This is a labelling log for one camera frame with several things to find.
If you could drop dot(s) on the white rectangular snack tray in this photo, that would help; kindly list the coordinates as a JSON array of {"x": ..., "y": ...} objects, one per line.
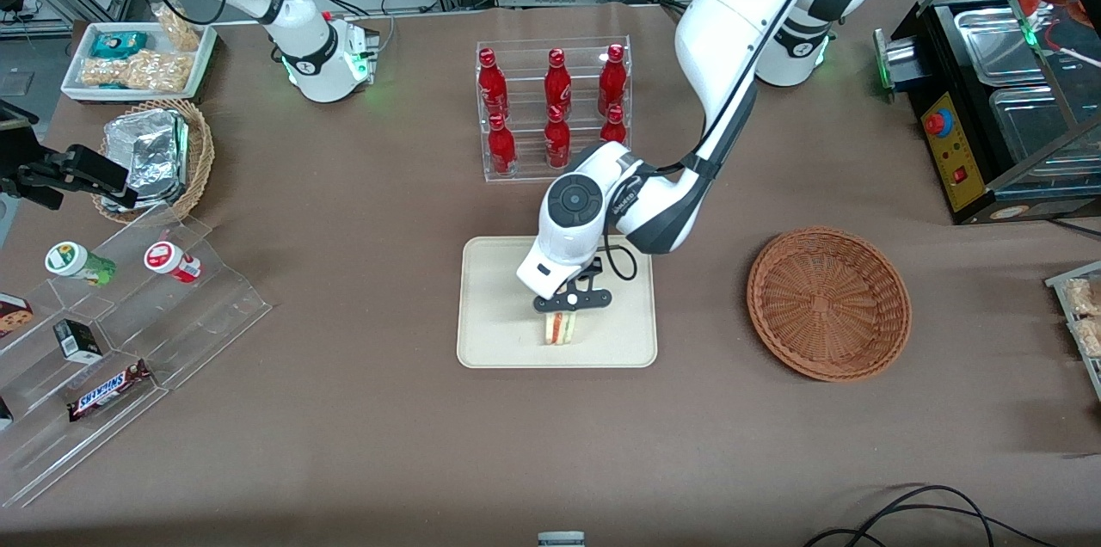
[{"x": 202, "y": 65}]

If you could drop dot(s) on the metal cylinder with green light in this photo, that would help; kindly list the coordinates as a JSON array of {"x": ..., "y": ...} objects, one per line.
[{"x": 894, "y": 65}]

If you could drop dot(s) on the aluminium foil container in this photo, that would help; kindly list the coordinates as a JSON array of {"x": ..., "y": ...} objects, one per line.
[{"x": 150, "y": 151}]

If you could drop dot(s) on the clear acrylic stepped shelf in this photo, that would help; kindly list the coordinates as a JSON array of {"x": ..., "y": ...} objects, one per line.
[{"x": 198, "y": 323}]

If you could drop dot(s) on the steel warmer pan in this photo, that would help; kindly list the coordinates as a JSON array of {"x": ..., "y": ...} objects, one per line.
[
  {"x": 998, "y": 44},
  {"x": 1032, "y": 127}
]

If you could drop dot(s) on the large brown wicker basket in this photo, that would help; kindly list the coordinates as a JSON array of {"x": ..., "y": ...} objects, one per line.
[{"x": 827, "y": 302}]

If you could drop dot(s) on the red emergency stop button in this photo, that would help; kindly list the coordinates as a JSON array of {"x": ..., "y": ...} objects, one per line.
[{"x": 938, "y": 123}]

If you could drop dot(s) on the small black carton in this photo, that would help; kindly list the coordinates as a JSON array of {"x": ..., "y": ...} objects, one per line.
[{"x": 77, "y": 341}]

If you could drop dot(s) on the clear cracker packet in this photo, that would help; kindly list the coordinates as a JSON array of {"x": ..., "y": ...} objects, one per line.
[
  {"x": 1085, "y": 298},
  {"x": 1091, "y": 337}
]

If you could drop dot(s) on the white tray with crackers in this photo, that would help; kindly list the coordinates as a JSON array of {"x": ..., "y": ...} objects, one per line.
[{"x": 1060, "y": 282}]

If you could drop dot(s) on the grey camera mount top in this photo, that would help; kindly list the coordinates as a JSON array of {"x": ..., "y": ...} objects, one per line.
[{"x": 561, "y": 539}]

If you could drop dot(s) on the large clear peanut bag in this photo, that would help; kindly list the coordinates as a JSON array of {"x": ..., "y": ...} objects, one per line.
[{"x": 138, "y": 71}]

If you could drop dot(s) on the green lid drink cup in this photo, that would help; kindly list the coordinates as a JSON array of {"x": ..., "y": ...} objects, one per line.
[{"x": 73, "y": 261}]

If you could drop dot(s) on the clear acrylic bottle rack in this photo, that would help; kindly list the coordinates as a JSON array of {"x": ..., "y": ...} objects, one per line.
[{"x": 525, "y": 108}]

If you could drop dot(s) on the triangular sandwich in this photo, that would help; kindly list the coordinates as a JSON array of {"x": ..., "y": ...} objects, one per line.
[{"x": 560, "y": 329}]

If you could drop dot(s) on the cream plastic tray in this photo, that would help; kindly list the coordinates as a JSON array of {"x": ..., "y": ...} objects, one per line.
[{"x": 499, "y": 332}]

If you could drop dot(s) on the small tan wicker basket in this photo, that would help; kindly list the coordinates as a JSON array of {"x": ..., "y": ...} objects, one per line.
[{"x": 199, "y": 151}]

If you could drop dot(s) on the red cola bottle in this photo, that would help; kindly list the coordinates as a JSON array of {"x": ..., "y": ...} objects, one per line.
[
  {"x": 501, "y": 147},
  {"x": 612, "y": 82},
  {"x": 492, "y": 87},
  {"x": 557, "y": 87},
  {"x": 612, "y": 127},
  {"x": 556, "y": 143}
]

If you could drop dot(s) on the red lid drink cup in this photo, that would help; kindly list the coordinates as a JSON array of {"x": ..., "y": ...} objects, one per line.
[{"x": 168, "y": 259}]

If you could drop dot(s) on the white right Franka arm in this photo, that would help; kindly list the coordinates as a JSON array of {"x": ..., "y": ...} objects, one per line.
[{"x": 318, "y": 57}]

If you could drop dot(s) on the small clear peanut bag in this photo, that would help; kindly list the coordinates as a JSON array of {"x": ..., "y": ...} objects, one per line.
[{"x": 179, "y": 27}]

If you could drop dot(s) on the teal snack packet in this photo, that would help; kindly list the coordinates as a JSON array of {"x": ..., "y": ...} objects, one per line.
[{"x": 119, "y": 44}]

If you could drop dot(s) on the black food warmer cabinet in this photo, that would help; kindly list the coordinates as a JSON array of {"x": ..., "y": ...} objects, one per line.
[{"x": 985, "y": 147}]

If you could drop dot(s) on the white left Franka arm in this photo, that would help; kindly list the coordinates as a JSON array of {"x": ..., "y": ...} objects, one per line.
[{"x": 731, "y": 22}]

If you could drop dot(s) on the Snickers chocolate bar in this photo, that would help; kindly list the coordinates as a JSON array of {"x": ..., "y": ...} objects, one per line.
[{"x": 107, "y": 392}]

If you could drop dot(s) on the brown cookie box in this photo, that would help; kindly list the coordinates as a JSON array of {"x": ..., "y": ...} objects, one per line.
[{"x": 13, "y": 315}]

